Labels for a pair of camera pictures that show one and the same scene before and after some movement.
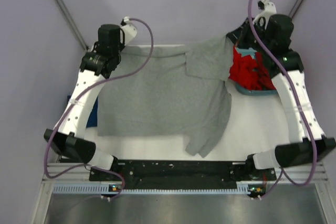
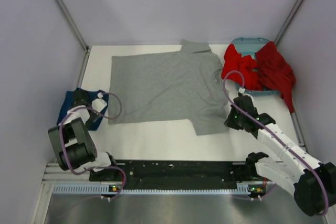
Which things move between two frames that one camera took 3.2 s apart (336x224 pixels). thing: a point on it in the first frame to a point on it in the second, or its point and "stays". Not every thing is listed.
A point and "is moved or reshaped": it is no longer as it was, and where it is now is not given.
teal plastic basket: x=251 y=52 stays
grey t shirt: x=181 y=90 is moved or reshaped
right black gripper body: x=248 y=38 to x=235 y=119
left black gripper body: x=119 y=48 to x=94 y=116
